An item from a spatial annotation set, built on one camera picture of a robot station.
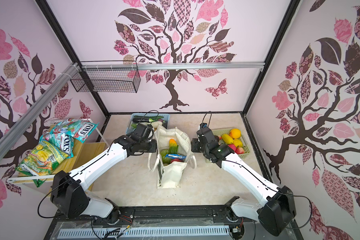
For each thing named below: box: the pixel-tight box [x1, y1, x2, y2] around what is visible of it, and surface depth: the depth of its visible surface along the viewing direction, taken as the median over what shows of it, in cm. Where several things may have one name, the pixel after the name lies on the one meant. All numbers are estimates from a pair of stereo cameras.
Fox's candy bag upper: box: [50, 118, 100, 143], surface depth 64 cm
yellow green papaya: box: [169, 138, 179, 154], surface depth 91 cm
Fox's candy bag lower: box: [38, 132, 75, 159], surface depth 60 cm
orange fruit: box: [229, 128, 242, 139], surface depth 99 cm
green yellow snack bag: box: [15, 139, 69, 187], surface depth 55 cm
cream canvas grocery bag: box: [148, 125, 197, 189], surface depth 83 cm
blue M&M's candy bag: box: [165, 153, 187, 159], surface depth 83 cm
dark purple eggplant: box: [132, 118, 154, 124], surface depth 109 cm
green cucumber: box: [137, 115, 164, 120], surface depth 112 cm
